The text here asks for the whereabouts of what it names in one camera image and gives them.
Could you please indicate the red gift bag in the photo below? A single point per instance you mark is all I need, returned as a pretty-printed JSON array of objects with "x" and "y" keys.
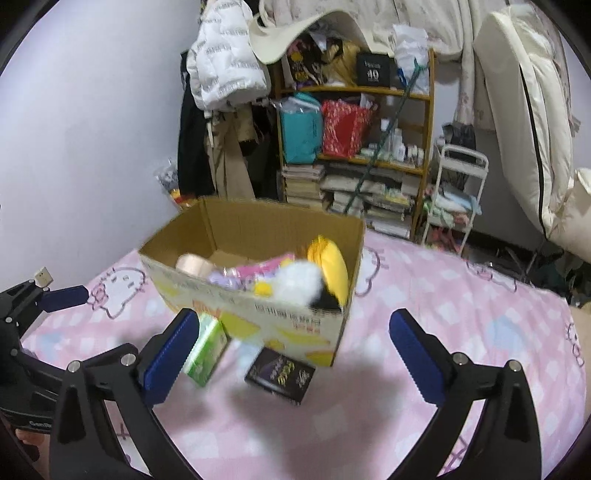
[{"x": 345, "y": 125}]

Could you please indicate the purple haired plush doll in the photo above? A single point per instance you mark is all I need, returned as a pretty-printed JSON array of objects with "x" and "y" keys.
[{"x": 228, "y": 279}]

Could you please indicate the green broom handle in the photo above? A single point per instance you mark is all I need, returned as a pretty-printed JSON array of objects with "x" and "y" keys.
[{"x": 392, "y": 123}]

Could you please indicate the stack of books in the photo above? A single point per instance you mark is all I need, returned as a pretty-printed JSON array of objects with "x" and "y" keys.
[{"x": 302, "y": 185}]

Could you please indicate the floral cream curtain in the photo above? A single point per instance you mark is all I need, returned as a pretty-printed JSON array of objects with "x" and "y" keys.
[{"x": 451, "y": 27}]

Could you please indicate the yellow plush toy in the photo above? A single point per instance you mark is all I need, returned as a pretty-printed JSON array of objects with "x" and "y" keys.
[{"x": 326, "y": 254}]

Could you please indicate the black box marked 40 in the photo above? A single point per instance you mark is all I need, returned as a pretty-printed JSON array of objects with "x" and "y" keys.
[{"x": 374, "y": 70}]

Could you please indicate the open cardboard box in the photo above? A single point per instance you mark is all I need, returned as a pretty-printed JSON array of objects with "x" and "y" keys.
[{"x": 232, "y": 233}]

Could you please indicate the teal shopping bag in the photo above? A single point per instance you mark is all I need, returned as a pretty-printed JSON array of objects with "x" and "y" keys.
[{"x": 301, "y": 128}]

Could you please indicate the wooden shelf unit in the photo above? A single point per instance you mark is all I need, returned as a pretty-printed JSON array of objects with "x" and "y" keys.
[{"x": 379, "y": 127}]

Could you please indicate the cream reclining chair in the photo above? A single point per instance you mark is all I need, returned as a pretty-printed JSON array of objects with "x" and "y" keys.
[{"x": 531, "y": 119}]

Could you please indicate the pink plush toy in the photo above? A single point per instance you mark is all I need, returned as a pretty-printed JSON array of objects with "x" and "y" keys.
[{"x": 253, "y": 273}]

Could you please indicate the white fluffy plush ball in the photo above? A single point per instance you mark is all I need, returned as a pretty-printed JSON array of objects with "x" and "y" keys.
[{"x": 300, "y": 284}]

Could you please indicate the beige trench coat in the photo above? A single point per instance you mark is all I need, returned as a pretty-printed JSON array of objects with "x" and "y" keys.
[{"x": 225, "y": 132}]

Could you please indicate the white rolling cart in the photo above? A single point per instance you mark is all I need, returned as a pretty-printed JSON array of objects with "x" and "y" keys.
[{"x": 454, "y": 201}]

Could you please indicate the person's left hand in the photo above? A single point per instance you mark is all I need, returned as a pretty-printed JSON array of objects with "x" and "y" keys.
[{"x": 35, "y": 444}]

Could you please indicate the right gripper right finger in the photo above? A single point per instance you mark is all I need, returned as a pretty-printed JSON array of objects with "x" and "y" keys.
[{"x": 485, "y": 425}]

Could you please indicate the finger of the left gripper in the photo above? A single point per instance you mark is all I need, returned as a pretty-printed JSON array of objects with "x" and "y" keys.
[{"x": 62, "y": 299}]

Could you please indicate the white puffer jacket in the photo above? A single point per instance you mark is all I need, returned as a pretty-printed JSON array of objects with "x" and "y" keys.
[{"x": 223, "y": 70}]

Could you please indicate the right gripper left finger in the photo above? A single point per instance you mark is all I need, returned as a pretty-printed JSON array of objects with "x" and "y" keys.
[{"x": 83, "y": 443}]

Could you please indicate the black face box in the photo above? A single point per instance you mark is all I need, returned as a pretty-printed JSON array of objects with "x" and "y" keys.
[{"x": 280, "y": 375}]

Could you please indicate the pink hello kitty bedsheet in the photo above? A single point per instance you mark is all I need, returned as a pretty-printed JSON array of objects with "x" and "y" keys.
[{"x": 283, "y": 404}]

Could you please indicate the green tissue pack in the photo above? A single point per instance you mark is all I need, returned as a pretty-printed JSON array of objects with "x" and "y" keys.
[{"x": 206, "y": 351}]

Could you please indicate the black hanging coat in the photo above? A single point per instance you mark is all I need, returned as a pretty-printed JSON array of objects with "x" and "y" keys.
[{"x": 193, "y": 170}]

